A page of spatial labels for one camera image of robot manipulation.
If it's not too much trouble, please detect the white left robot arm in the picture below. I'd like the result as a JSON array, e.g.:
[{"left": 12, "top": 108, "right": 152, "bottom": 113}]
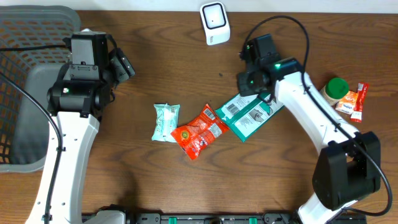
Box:
[{"left": 26, "top": 30, "right": 135, "bottom": 223}]

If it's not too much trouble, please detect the green lid spice jar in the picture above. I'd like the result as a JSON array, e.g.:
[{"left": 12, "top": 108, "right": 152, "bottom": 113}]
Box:
[{"left": 320, "top": 78, "right": 349, "bottom": 106}]

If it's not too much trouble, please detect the white barcode scanner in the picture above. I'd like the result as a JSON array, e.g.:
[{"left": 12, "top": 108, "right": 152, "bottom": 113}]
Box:
[{"left": 200, "top": 1, "right": 231, "bottom": 45}]

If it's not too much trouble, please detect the small orange box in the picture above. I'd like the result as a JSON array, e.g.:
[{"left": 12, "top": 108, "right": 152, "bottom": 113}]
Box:
[{"left": 335, "top": 91, "right": 358, "bottom": 114}]

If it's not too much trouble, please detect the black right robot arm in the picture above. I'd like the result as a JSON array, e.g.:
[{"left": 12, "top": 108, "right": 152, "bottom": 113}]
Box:
[{"left": 238, "top": 34, "right": 381, "bottom": 223}]

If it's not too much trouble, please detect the grey plastic mesh basket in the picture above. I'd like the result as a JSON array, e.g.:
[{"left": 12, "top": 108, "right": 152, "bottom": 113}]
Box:
[{"left": 1, "top": 6, "right": 81, "bottom": 173}]

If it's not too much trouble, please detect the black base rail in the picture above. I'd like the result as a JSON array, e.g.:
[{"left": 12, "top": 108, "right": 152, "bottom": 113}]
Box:
[{"left": 81, "top": 203, "right": 368, "bottom": 224}]

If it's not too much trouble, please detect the white green packet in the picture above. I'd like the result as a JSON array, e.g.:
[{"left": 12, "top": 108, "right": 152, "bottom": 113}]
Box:
[{"left": 216, "top": 93, "right": 284, "bottom": 142}]

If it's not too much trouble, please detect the teal packet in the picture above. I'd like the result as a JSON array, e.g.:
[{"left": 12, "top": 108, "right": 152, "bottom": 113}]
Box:
[{"left": 152, "top": 103, "right": 180, "bottom": 143}]

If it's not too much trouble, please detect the small red sachet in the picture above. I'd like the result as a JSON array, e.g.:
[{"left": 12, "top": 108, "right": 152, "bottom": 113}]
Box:
[{"left": 350, "top": 82, "right": 369, "bottom": 123}]

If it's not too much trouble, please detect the red snack packet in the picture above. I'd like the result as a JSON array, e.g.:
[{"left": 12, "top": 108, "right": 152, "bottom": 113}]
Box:
[{"left": 171, "top": 104, "right": 229, "bottom": 160}]

